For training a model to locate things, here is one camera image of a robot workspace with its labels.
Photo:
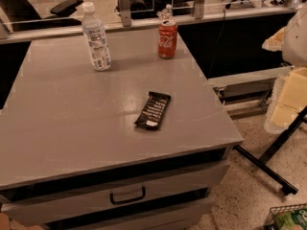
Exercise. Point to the wire basket with green bag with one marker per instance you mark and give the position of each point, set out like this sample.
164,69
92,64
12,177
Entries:
288,217

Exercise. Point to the small background water bottle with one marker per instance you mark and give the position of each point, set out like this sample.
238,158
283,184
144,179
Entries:
166,13

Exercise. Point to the black snack bar wrapper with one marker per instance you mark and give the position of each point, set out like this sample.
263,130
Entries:
153,111

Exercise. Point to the black metal floor frame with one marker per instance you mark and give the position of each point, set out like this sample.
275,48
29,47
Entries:
261,162

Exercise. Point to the grey drawer cabinet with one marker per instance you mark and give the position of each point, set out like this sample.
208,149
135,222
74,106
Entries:
68,138

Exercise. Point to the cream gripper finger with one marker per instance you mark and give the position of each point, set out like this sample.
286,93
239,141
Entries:
274,43
289,98

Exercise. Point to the black drawer handle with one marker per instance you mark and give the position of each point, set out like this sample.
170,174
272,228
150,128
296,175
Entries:
128,195

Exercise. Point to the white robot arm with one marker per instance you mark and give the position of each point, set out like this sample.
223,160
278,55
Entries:
294,48

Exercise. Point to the clear plastic water bottle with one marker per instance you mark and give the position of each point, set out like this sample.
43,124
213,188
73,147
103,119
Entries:
95,34

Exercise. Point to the red coke can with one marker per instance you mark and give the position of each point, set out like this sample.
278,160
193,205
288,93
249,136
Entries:
167,38

